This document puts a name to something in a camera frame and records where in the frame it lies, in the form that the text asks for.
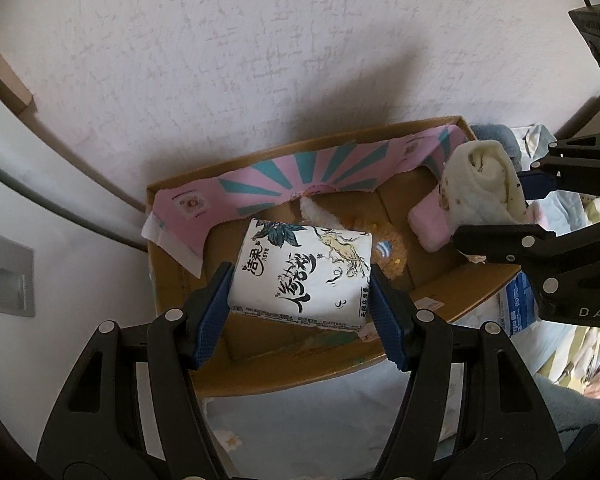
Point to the white printed tissue pack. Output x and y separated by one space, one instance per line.
300 270

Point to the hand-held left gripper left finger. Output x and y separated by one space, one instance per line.
212 310

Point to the white cloth scrap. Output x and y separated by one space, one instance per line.
320 214

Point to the white cabinet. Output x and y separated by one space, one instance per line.
55 200

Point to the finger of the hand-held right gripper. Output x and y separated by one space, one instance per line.
500 242
537 186

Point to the pink sponge block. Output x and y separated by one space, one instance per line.
430 225

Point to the cream towel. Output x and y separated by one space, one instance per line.
480 185

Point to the light blue bed sheet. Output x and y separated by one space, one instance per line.
305 410

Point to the blue and white packet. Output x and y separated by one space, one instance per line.
520 305

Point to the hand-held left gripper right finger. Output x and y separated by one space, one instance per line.
387 320

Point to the wooden furniture edge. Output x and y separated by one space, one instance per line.
5 80

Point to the cardboard box with pink print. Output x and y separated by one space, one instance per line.
430 265

